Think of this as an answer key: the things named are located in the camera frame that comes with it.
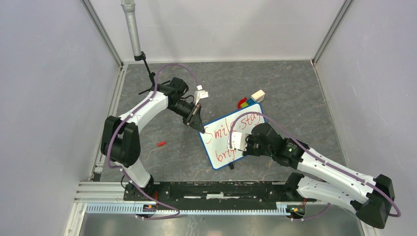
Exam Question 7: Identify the white lego brick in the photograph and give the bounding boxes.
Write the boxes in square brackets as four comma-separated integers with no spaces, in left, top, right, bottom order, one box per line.
[251,89,266,102]

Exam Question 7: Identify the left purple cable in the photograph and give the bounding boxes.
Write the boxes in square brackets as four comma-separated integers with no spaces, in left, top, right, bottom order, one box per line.
[106,63,204,220]

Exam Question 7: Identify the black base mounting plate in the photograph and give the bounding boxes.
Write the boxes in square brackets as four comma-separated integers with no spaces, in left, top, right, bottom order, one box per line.
[123,181,305,211]

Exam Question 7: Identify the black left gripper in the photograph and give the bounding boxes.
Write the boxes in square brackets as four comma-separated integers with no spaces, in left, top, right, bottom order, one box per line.
[168,99,205,134]

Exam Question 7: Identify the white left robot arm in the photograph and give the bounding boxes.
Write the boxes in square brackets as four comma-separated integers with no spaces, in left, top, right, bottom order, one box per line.
[100,77,209,201]

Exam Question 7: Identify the purple cable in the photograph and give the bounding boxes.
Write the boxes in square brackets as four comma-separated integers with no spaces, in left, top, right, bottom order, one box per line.
[228,112,402,222]
[106,63,204,220]

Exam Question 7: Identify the blue framed whiteboard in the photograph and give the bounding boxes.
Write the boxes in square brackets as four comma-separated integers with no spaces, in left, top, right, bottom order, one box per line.
[199,103,265,170]

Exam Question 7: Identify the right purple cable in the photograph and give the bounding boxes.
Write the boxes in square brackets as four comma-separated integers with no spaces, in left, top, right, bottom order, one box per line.
[228,112,402,222]

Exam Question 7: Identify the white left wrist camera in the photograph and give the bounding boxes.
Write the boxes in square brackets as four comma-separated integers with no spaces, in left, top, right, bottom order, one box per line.
[193,85,209,104]

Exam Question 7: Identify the blue lego brick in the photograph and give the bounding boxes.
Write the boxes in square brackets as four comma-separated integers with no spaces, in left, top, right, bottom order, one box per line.
[246,98,256,106]

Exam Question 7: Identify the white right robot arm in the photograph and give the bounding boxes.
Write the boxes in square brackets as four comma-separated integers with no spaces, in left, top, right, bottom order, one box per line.
[230,123,395,229]

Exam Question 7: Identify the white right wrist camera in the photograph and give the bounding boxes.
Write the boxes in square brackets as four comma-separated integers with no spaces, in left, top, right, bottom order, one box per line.
[229,132,252,152]

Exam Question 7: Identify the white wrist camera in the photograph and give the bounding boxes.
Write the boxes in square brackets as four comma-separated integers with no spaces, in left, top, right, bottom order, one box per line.
[193,85,209,104]
[229,132,252,152]

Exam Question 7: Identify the slotted aluminium cable duct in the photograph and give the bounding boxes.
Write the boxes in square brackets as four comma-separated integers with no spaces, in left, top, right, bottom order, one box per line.
[85,201,320,216]

